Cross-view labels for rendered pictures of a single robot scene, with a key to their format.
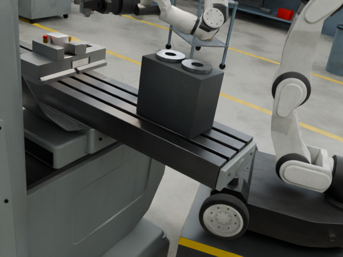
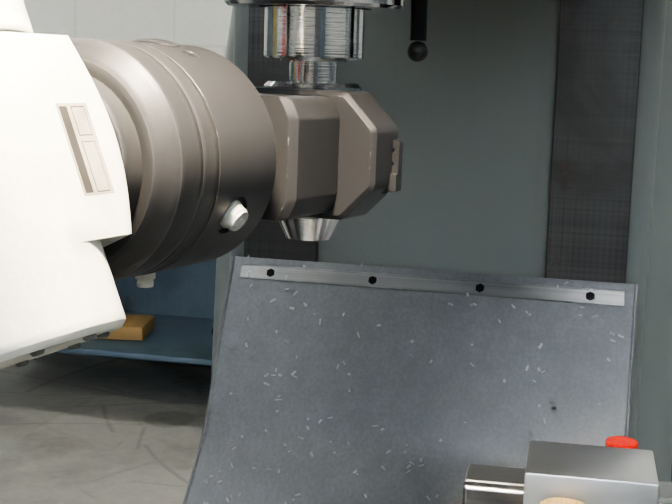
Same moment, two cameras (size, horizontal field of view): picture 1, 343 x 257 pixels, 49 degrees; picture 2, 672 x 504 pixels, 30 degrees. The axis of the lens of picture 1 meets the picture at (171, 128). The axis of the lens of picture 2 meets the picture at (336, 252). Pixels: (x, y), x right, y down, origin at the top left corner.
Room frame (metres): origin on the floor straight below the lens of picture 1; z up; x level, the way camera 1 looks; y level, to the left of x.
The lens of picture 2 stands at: (1.82, 0.18, 1.28)
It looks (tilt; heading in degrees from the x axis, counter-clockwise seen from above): 9 degrees down; 164
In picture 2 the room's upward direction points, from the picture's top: 2 degrees clockwise
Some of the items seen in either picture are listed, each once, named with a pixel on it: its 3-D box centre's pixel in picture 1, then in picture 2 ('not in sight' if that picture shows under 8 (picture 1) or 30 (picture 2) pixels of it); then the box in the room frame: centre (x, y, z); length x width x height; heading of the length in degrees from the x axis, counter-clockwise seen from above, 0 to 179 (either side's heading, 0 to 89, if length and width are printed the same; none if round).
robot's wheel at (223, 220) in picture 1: (223, 216); not in sight; (1.19, -0.27, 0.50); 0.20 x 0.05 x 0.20; 78
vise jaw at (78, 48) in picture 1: (68, 44); not in sight; (1.36, 0.43, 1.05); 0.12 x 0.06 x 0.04; 63
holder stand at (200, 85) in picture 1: (178, 90); not in sight; (1.06, 0.00, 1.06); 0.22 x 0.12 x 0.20; 55
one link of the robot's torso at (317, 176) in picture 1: (304, 165); not in sight; (1.39, -0.59, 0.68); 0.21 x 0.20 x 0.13; 78
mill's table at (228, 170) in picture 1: (88, 94); not in sight; (1.23, 0.32, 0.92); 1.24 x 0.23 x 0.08; 60
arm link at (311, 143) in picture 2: (110, 2); (207, 159); (1.31, 0.27, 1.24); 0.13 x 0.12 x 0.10; 47
